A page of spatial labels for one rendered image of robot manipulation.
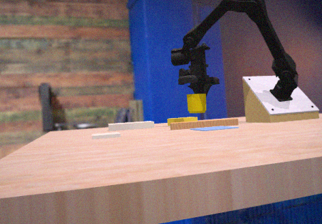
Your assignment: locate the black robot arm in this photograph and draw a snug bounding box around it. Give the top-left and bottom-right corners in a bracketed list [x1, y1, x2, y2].
[171, 0, 298, 102]

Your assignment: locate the yellow cup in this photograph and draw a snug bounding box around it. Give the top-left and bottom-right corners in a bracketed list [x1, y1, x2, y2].
[187, 94, 206, 113]

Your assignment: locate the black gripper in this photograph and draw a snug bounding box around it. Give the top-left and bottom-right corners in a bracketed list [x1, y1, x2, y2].
[178, 61, 220, 96]

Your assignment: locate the orange flat bar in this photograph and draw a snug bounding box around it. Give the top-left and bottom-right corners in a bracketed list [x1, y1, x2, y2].
[170, 118, 238, 130]

